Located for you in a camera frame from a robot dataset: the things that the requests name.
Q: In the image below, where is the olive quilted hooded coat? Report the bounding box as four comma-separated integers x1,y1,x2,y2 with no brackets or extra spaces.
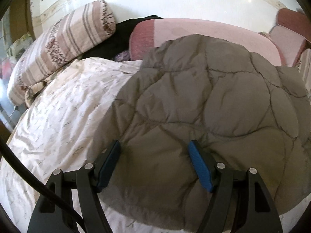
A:
93,35,310,231

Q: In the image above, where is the white patterned bed quilt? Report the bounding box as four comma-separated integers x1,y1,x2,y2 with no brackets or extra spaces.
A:
1,58,310,232

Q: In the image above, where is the striped floral cushion right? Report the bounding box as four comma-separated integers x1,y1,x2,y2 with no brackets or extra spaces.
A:
296,48,311,93

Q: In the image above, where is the pink cushion corner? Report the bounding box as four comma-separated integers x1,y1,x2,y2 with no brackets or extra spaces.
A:
270,25,307,67

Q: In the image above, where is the striped floral pillow left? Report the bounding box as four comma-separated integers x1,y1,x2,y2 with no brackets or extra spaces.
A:
7,0,116,106

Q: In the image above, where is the pink red cushion upper right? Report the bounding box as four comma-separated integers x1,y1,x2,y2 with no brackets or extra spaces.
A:
276,9,311,42

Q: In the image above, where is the black garment behind bolster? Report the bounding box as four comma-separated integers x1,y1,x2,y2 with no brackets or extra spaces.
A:
81,15,161,60

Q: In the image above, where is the pink bolster cushion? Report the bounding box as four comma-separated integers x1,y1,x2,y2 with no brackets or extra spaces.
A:
129,18,284,66

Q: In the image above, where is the black cable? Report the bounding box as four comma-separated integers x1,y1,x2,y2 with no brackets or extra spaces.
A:
0,135,86,228

